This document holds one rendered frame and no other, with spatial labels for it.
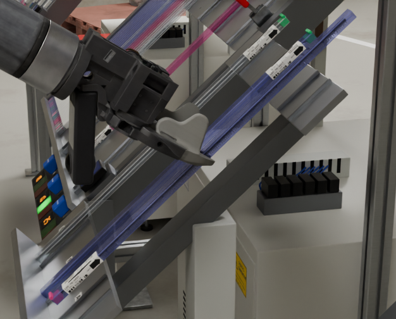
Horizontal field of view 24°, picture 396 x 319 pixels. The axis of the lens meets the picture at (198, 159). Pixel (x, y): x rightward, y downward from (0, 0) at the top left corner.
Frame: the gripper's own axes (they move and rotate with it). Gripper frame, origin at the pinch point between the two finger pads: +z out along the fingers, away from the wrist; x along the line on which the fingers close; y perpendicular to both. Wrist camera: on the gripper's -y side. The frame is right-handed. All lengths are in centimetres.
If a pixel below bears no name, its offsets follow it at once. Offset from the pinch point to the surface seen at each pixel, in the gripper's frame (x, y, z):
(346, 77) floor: 365, 14, 203
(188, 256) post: 11.2, -14.8, 11.3
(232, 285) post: 7.7, -14.8, 17.7
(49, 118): 89, -24, 3
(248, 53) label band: 21.3, 13.2, 6.5
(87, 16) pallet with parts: 500, -44, 89
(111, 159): 48, -16, 6
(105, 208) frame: 33.6, -20.5, 4.9
